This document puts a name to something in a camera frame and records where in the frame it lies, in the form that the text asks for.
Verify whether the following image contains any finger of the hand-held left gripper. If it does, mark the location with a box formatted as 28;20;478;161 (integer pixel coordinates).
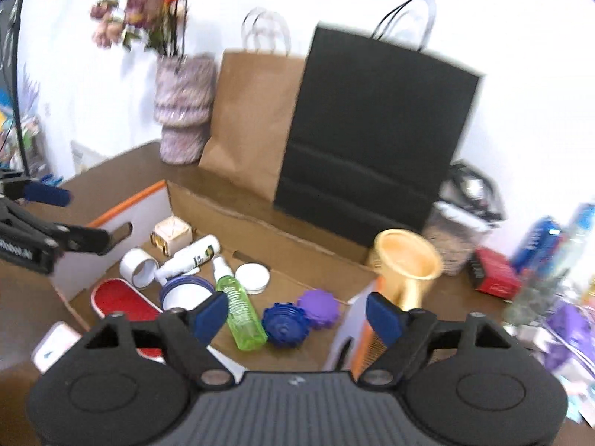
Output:
0;179;73;208
0;201;111;256

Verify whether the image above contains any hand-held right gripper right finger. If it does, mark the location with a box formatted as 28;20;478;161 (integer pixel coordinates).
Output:
365;290;512;388

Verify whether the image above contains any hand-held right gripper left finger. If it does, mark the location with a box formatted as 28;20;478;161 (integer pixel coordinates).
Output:
84;290;236;388

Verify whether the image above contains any green spray bottle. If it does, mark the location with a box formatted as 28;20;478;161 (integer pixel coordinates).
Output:
211;256;268;352

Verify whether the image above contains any white tape roll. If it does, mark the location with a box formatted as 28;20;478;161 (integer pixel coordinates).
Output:
119;248;160;288

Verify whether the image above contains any white plastic bottle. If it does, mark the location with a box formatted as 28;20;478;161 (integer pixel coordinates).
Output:
155;235;221;284

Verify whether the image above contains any blue ridged lid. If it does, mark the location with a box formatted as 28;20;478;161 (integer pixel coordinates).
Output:
261;303;311;348

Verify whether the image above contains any red lint brush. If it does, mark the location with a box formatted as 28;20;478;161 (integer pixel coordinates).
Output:
91;279;168;364

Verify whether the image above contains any red cardboard box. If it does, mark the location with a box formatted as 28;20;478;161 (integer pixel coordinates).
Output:
46;179;389;378

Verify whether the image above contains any blue rimmed white jar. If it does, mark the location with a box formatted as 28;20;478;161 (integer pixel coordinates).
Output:
159;275;217;313

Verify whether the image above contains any white round lid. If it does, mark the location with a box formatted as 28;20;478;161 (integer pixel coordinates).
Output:
235;263;272;295

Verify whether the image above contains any purple ridged lid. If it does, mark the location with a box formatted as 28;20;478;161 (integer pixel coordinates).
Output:
297;289;344;330

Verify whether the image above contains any yellow plastic cup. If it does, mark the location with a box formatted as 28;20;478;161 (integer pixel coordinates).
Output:
374;229;444;313

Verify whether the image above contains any cluttered shelf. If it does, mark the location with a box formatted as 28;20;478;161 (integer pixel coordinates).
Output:
0;0;48;182

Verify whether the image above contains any small cream cube box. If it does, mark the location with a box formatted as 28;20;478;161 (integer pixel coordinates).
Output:
151;216;193;256

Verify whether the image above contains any clear container with black lid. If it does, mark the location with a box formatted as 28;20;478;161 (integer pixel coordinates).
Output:
425;160;505;276

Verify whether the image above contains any small red box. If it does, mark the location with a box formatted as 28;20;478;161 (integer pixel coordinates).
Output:
467;247;522;297

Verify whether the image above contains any purple ribbed vase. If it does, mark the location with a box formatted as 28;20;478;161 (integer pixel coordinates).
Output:
153;53;218;166

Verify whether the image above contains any blue drink can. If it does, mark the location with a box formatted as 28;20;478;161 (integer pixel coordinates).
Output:
511;216;564;273

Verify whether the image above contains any clear bottle with blue cap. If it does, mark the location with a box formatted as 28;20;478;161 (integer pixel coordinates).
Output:
504;202;595;327

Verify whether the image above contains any black paper bag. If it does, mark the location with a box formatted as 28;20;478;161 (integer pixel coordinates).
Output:
273;0;487;248

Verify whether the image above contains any purple cloth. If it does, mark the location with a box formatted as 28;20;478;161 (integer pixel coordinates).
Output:
544;302;595;373

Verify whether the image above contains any brown paper bag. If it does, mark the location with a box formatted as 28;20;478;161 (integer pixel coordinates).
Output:
199;7;308;203

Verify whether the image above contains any dried flowers bouquet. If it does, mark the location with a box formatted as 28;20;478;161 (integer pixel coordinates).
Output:
90;0;194;59

